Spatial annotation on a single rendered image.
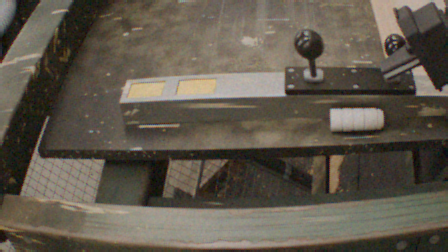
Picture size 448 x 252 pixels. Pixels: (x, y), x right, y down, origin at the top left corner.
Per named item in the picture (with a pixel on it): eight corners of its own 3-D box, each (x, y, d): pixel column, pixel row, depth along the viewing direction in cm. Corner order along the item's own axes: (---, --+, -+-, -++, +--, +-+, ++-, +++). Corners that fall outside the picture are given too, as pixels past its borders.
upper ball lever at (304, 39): (328, 93, 82) (325, 52, 70) (301, 94, 83) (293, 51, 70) (326, 67, 83) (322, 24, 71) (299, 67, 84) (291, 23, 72)
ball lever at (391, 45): (403, 94, 80) (412, 55, 68) (381, 93, 81) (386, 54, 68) (400, 69, 81) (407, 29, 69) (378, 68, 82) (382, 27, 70)
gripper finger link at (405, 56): (381, 64, 71) (415, 44, 68) (384, 80, 68) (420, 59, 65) (375, 55, 70) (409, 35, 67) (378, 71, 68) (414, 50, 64)
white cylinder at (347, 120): (330, 136, 81) (383, 134, 79) (330, 119, 79) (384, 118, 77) (330, 121, 83) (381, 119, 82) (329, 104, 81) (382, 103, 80)
